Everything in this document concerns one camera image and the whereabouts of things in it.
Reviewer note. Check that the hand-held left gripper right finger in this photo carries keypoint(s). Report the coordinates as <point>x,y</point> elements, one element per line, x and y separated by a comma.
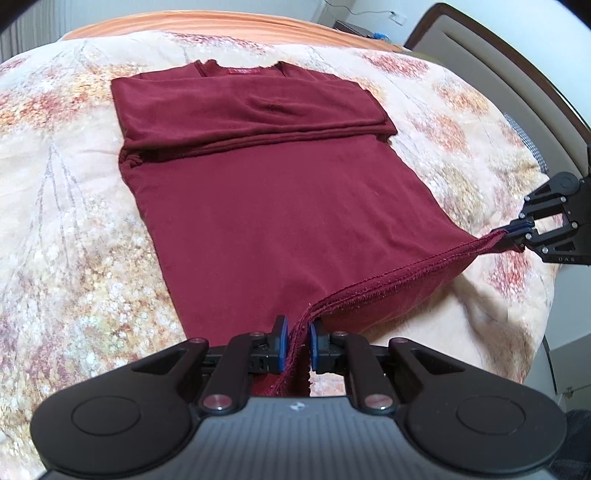
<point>314,347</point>

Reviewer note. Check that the small blue item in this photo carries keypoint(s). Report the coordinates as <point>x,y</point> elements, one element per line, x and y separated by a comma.
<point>378,35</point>

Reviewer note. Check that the grey checked pillow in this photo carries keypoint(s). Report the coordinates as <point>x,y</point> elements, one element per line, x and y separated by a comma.
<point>528,141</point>

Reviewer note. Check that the beige pleated curtain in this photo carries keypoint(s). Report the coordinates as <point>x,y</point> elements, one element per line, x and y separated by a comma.
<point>23,44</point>

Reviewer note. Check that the dark wooden nightstand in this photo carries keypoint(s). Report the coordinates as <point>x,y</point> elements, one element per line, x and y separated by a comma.
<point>353,27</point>

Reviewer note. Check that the orange bed sheet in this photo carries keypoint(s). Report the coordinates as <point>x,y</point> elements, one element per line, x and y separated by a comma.
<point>221,28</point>

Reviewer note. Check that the floral beige blanket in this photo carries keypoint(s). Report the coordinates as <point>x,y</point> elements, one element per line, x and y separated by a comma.
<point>69,207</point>

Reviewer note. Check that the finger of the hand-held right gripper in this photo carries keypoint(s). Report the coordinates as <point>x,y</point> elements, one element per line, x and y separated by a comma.
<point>551,196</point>
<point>554,247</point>

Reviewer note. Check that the dark red long-sleeve shirt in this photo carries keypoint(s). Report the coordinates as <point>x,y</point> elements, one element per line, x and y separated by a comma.
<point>277,194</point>

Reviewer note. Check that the padded wooden-framed headboard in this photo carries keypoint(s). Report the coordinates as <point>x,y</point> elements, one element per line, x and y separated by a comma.
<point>517,69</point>

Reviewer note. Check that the white wall socket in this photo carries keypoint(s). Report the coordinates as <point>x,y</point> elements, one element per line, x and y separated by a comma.
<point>398,17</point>

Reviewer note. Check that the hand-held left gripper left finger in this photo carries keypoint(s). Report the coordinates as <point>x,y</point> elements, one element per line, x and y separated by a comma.
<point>283,345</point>

